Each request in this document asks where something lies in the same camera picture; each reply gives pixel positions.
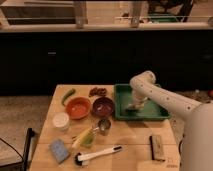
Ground grey towel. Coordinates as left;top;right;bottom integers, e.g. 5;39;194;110
125;104;136;111

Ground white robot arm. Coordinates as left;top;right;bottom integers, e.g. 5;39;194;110
130;71;213;171

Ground green plastic tray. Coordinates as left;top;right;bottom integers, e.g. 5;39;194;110
114;84;170;121

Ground dark purple bowl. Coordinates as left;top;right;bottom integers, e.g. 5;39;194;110
92;97;115;117

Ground metal measuring cup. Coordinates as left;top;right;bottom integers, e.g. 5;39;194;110
94;119;111;136

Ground wooden block eraser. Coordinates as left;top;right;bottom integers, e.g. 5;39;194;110
149;134;165;162

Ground orange bowl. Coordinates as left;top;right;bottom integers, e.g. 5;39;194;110
65;97;91;120

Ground green pepper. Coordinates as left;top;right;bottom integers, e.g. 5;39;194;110
61;88;76;106

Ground corn cob toy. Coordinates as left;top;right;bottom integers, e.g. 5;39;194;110
72;128;94;149

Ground white round container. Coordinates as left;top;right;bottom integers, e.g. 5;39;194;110
52;113;70;131

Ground white dish brush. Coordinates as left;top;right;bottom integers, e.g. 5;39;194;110
74;146;122;166

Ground blue sponge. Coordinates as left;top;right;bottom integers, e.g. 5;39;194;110
49;139;70;164

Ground black chair frame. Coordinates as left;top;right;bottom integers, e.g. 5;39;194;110
0;128;35;171

